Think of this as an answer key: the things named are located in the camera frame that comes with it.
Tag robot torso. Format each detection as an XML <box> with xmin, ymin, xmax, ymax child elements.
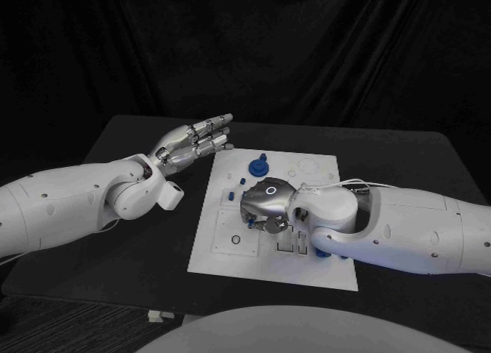
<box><xmin>135</xmin><ymin>304</ymin><xmax>469</xmax><ymax>353</ymax></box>

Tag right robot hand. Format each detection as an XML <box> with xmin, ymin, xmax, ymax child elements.
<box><xmin>239</xmin><ymin>176</ymin><xmax>298</xmax><ymax>235</ymax></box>

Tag small white block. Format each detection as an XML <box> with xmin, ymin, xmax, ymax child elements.
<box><xmin>146</xmin><ymin>310</ymin><xmax>175</xmax><ymax>323</ymax></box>

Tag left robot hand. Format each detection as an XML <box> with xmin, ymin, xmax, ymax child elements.
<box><xmin>146</xmin><ymin>113</ymin><xmax>236</xmax><ymax>177</ymax></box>

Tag blue gear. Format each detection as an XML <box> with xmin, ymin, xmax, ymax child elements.
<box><xmin>247</xmin><ymin>159</ymin><xmax>270</xmax><ymax>177</ymax></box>

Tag white task board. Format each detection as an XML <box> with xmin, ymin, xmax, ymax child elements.
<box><xmin>185</xmin><ymin>148</ymin><xmax>360</xmax><ymax>292</ymax></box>

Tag white cable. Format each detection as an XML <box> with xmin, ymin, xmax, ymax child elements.
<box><xmin>0</xmin><ymin>252</ymin><xmax>28</xmax><ymax>270</ymax></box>
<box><xmin>93</xmin><ymin>217</ymin><xmax>120</xmax><ymax>234</ymax></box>
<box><xmin>298</xmin><ymin>178</ymin><xmax>397</xmax><ymax>194</ymax></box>

